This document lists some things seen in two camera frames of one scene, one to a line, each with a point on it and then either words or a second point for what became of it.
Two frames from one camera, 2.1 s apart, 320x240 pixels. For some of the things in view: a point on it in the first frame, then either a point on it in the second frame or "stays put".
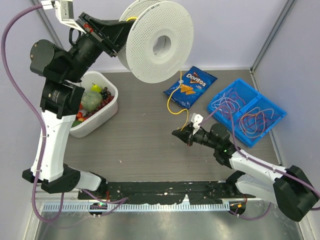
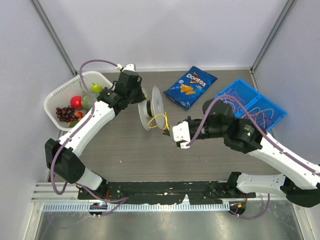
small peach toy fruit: [79, 116] stays put
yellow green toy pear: [95, 88] stays put
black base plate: [171, 192] stays put
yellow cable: [172, 93] → [167, 126]
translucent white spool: [159, 43] → [149, 108]
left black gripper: [113, 32] → [141, 97]
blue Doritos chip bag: [195, 84] stays put
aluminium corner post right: [273, 33] stays put
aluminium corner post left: [47, 23] stays put
